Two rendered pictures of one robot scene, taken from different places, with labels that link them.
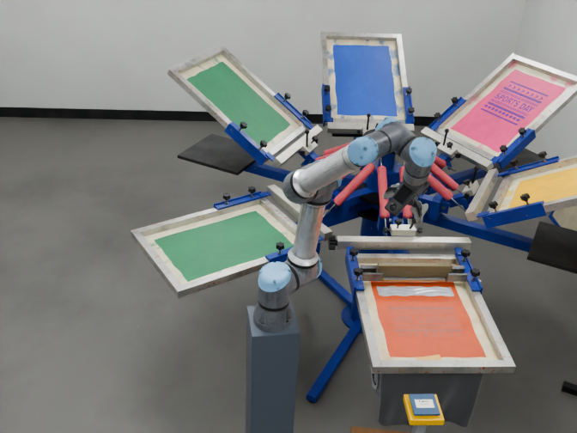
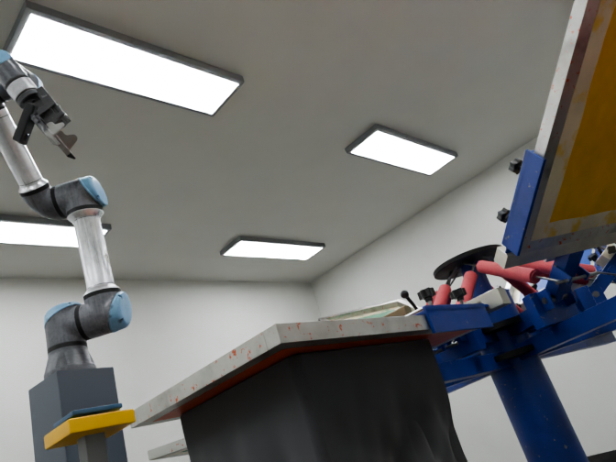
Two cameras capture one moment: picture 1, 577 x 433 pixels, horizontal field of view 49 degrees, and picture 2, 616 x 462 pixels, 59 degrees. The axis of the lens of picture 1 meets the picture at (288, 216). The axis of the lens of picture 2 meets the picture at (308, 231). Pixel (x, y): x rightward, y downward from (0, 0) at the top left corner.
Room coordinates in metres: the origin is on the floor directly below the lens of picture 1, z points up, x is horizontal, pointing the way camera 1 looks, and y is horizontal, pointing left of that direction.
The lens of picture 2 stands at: (1.30, -1.68, 0.75)
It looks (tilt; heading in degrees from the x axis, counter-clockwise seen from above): 23 degrees up; 44
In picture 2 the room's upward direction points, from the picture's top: 18 degrees counter-clockwise
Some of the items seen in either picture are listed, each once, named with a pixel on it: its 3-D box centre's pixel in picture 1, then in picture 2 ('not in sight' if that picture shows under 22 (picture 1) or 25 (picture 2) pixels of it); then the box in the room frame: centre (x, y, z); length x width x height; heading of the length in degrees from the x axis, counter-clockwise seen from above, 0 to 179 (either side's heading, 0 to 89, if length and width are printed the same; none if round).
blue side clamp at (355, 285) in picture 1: (354, 274); not in sight; (2.49, -0.33, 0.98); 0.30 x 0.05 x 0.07; 4
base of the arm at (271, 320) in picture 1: (273, 308); (69, 362); (1.87, 0.04, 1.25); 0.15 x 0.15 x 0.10
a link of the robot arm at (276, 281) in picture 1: (276, 283); (67, 326); (1.87, 0.03, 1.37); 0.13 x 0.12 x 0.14; 136
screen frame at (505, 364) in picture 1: (422, 307); (321, 365); (2.27, -0.63, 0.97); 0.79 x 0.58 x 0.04; 4
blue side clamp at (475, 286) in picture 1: (467, 274); (454, 320); (2.53, -0.89, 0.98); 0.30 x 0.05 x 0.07; 4
